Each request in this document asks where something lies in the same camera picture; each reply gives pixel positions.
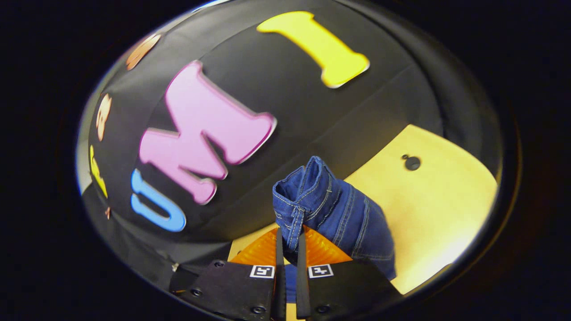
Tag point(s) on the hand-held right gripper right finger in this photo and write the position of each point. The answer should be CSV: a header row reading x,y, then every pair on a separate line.
x,y
352,290

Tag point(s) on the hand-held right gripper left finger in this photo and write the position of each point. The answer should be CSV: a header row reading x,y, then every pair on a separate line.
x,y
232,290

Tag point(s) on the blue denim jeans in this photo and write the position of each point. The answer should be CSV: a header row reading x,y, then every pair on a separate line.
x,y
330,209

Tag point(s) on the black round table grommet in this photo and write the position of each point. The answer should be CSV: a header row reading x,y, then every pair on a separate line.
x,y
412,163

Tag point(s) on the small red cloth clip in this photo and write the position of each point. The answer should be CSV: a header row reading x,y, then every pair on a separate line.
x,y
107,212

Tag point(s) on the black backdrop cloth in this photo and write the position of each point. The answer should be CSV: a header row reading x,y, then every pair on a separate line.
x,y
276,89

